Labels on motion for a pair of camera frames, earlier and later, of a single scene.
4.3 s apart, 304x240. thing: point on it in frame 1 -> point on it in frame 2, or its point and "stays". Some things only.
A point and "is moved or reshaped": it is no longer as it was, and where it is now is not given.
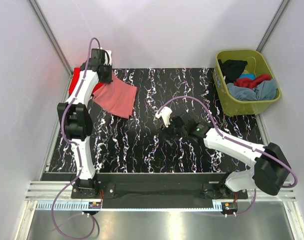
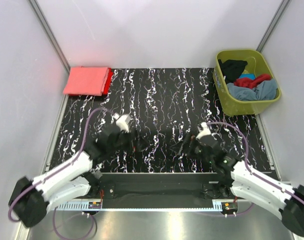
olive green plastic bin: x=244 y=83 stays
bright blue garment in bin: x=250 y=75 stays
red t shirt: x=75 y=79 -> x=107 y=89
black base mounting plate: x=151 y=190 stays
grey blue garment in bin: x=265 y=90 stays
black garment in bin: x=232 y=69 stays
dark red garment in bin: x=251 y=83 stays
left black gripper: x=109 y=79 -> x=131 y=144
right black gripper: x=167 y=131 -> x=179 y=147
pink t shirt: x=117 y=98 is moved or reshaped
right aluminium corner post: x=277 y=17 stays
